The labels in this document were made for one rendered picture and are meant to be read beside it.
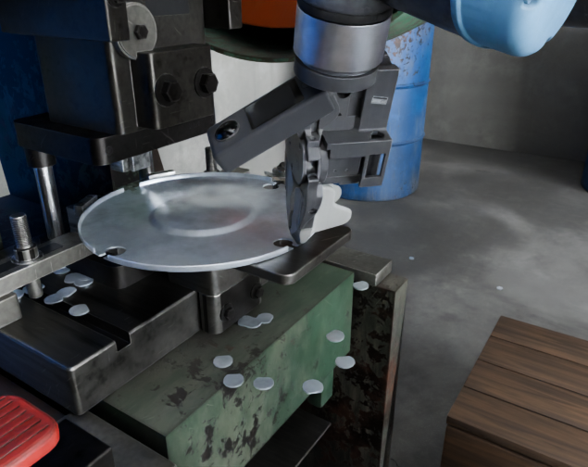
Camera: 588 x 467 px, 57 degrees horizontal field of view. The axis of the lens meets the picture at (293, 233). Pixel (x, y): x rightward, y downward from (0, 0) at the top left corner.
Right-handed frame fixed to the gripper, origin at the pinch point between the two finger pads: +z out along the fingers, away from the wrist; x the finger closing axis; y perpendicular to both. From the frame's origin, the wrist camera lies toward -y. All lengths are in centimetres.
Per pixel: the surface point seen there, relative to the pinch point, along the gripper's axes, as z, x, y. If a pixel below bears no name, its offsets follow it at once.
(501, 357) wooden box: 50, 9, 50
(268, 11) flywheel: -5.0, 47.2, 6.4
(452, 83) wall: 131, 261, 183
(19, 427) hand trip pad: -2.9, -19.4, -24.5
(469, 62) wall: 115, 260, 189
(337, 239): 1.5, -0.1, 5.2
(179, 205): 4.9, 12.1, -11.5
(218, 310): 11.9, 0.2, -8.3
